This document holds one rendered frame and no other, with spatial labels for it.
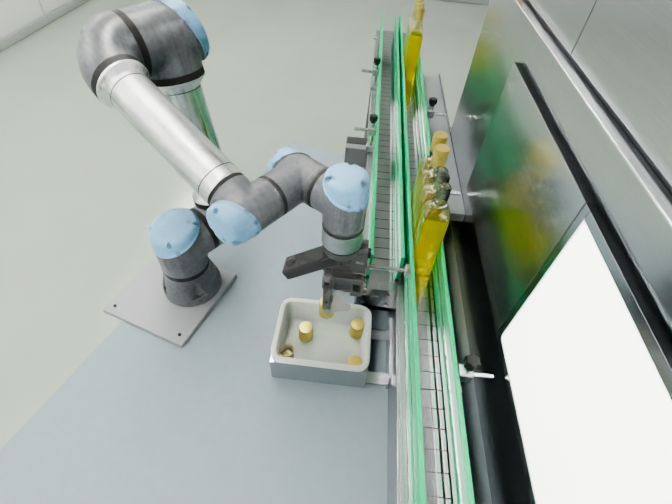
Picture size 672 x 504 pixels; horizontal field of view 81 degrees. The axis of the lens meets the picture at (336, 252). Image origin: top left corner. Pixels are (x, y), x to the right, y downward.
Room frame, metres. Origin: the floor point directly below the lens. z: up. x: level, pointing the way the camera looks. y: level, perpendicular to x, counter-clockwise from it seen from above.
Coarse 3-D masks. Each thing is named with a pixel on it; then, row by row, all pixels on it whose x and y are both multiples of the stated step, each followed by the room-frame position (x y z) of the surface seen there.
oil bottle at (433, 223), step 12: (432, 204) 0.68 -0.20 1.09; (420, 216) 0.70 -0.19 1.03; (432, 216) 0.66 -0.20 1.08; (444, 216) 0.66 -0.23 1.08; (420, 228) 0.67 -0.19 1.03; (432, 228) 0.65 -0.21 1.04; (444, 228) 0.65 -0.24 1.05; (420, 240) 0.65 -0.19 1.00; (432, 240) 0.65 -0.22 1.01; (420, 252) 0.65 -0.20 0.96; (432, 252) 0.65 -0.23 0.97; (420, 264) 0.65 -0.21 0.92; (432, 264) 0.65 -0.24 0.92
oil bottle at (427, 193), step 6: (426, 186) 0.75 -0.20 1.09; (426, 192) 0.73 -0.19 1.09; (432, 192) 0.72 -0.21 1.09; (420, 198) 0.74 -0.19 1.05; (426, 198) 0.72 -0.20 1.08; (432, 198) 0.71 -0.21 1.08; (420, 204) 0.73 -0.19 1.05; (420, 210) 0.72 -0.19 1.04; (414, 216) 0.75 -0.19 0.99; (414, 222) 0.74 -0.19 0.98; (414, 228) 0.72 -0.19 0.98; (414, 234) 0.71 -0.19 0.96
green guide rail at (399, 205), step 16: (400, 112) 1.32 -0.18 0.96; (400, 128) 1.21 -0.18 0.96; (400, 144) 1.11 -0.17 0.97; (400, 160) 1.03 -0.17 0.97; (400, 176) 0.95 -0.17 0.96; (400, 192) 0.87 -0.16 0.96; (400, 208) 0.80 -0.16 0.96; (400, 224) 0.74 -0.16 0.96; (400, 240) 0.69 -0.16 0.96; (400, 256) 0.64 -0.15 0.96
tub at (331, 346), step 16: (288, 304) 0.56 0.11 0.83; (304, 304) 0.56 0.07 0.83; (352, 304) 0.57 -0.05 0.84; (288, 320) 0.55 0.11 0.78; (304, 320) 0.56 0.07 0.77; (320, 320) 0.56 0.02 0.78; (336, 320) 0.56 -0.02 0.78; (368, 320) 0.53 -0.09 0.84; (288, 336) 0.51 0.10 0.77; (320, 336) 0.52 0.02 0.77; (336, 336) 0.52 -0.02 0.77; (368, 336) 0.48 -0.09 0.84; (272, 352) 0.42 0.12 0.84; (304, 352) 0.47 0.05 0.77; (320, 352) 0.47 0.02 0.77; (336, 352) 0.47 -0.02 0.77; (352, 352) 0.48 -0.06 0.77; (368, 352) 0.44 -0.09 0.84; (336, 368) 0.40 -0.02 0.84; (352, 368) 0.40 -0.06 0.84
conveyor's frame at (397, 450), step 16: (368, 160) 1.14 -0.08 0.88; (368, 208) 0.89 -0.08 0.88; (368, 224) 0.82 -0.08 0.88; (400, 288) 0.60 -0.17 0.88; (400, 304) 0.56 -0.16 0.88; (400, 320) 0.51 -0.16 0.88; (400, 336) 0.47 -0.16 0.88; (400, 352) 0.43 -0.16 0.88; (400, 368) 0.39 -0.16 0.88; (400, 384) 0.36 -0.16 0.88; (400, 400) 0.32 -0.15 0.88; (400, 416) 0.29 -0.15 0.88; (400, 432) 0.26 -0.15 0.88; (400, 448) 0.23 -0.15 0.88; (400, 464) 0.21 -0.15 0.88; (400, 480) 0.18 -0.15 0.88; (400, 496) 0.16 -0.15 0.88; (432, 496) 0.16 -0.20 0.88
